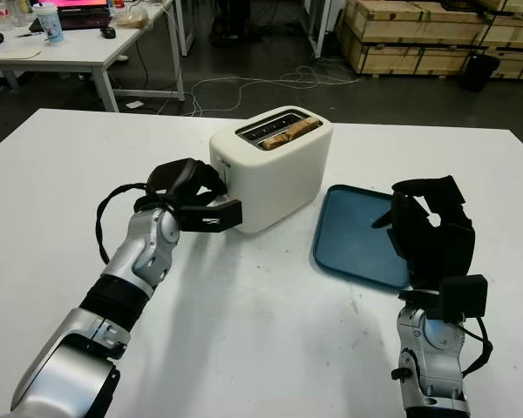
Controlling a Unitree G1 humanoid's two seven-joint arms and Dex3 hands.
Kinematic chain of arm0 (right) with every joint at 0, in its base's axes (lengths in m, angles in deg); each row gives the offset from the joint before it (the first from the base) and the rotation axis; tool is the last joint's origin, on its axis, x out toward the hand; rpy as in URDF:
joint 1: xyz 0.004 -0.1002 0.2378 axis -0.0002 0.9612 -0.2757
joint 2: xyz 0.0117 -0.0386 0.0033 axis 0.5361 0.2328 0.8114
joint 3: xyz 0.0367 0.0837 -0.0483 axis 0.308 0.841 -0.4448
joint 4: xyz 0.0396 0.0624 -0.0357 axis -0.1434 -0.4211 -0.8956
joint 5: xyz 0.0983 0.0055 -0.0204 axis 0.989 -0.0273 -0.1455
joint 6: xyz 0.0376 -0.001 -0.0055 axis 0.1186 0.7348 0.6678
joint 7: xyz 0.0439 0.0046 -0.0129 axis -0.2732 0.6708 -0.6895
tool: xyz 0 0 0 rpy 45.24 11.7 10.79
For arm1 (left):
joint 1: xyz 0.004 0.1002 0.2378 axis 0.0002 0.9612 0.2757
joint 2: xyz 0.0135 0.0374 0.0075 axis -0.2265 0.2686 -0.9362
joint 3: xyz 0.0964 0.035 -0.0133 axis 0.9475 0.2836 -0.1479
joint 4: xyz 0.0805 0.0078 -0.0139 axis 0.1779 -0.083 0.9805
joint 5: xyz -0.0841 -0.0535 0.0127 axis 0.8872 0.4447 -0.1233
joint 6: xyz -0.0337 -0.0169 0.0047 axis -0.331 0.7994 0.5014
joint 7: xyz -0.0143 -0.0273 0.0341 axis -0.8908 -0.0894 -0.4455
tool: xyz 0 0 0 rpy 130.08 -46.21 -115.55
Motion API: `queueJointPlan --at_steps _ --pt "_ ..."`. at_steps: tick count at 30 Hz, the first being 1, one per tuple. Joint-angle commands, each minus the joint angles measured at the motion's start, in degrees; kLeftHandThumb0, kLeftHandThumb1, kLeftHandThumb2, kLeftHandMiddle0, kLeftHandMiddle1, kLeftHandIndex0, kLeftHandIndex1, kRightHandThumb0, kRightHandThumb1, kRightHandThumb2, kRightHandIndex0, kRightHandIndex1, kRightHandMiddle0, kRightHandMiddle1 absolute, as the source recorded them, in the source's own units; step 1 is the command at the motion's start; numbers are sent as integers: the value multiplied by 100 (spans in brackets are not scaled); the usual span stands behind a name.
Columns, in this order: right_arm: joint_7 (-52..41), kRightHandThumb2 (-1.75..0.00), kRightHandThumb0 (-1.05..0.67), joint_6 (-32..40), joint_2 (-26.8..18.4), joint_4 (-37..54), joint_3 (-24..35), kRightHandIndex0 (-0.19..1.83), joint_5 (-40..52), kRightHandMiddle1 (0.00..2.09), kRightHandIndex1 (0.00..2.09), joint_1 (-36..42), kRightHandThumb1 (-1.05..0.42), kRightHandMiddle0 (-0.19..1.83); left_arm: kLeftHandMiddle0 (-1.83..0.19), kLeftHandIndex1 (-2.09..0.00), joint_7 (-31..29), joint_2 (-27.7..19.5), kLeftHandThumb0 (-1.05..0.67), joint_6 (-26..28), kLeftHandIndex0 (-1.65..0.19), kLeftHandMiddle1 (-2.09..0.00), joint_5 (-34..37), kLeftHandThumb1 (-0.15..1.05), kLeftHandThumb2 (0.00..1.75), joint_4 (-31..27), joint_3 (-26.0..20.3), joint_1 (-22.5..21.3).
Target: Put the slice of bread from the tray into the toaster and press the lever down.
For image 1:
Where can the white cup with blue print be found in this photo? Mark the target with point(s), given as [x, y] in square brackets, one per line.
[50, 24]

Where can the dark pen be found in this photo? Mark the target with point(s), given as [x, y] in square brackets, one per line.
[27, 35]

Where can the black computer mouse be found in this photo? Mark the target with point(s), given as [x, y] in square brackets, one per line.
[107, 32]

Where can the white table leg frame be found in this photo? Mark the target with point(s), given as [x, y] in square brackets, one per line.
[317, 26]

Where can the white paper scrap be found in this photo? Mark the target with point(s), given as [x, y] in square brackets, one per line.
[134, 104]

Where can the clear bag of bread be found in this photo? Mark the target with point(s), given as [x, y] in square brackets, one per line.
[133, 18]

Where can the white desk leg pair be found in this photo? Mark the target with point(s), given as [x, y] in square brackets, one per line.
[188, 26]

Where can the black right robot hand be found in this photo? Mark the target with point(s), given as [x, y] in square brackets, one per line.
[440, 244]

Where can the white office desk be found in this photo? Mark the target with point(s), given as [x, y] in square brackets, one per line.
[83, 48]

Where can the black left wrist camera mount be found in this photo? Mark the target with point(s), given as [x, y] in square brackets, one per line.
[209, 220]

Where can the beige paper sheet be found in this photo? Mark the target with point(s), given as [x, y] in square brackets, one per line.
[13, 52]

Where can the laptop with pink screen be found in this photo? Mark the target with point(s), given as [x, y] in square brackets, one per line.
[83, 19]

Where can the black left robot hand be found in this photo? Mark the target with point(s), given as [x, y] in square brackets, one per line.
[183, 178]

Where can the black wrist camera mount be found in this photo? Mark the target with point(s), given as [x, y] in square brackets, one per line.
[464, 298]
[209, 220]

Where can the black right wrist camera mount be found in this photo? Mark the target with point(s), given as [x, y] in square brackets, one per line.
[464, 298]

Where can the brown bread slice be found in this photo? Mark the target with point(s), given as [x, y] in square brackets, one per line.
[287, 134]

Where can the dark blue plastic tray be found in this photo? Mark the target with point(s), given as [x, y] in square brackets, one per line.
[348, 244]

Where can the black waste bin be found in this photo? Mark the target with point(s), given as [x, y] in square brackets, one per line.
[479, 72]

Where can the cream white two-slot toaster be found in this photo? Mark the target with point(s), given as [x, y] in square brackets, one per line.
[279, 191]

